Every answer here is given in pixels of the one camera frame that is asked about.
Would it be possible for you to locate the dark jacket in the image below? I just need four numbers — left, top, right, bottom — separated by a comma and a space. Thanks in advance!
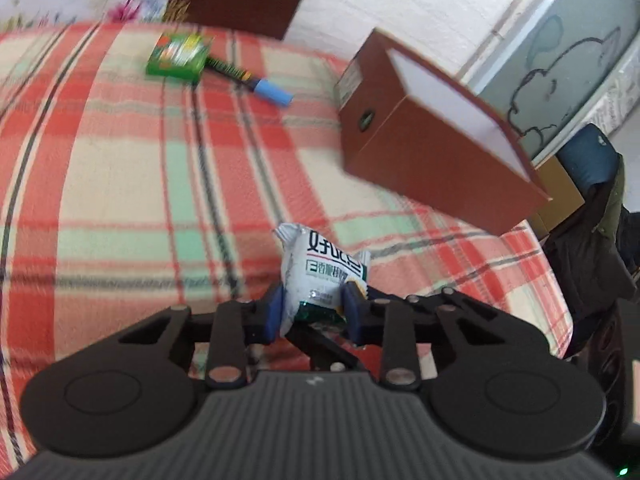
542, 160, 640, 356

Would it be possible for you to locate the blue chair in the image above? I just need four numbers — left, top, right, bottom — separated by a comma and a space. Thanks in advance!
557, 122, 621, 196

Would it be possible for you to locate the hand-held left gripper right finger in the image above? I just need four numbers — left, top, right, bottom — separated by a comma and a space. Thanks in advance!
341, 282, 536, 391

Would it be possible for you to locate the plaid blanket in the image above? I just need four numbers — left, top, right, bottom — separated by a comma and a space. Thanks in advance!
0, 21, 573, 466

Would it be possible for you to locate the green small box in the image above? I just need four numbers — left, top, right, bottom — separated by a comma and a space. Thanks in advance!
146, 32, 213, 85

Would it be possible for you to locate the tan cardboard carton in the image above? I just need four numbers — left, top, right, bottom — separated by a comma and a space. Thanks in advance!
530, 155, 586, 236

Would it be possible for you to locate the black marker with blue cap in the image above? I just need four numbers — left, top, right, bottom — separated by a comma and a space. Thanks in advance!
205, 57, 293, 109

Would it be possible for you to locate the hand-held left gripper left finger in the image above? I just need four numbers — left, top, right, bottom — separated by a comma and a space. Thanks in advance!
117, 285, 286, 389

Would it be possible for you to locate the cabinet with cartoon glass door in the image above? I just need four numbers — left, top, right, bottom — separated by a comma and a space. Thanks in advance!
460, 0, 640, 161

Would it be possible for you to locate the brown cardboard box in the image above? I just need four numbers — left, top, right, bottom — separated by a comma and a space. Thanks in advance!
334, 29, 551, 237

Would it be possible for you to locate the white snack packet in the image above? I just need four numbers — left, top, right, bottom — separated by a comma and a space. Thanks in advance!
272, 222, 373, 336

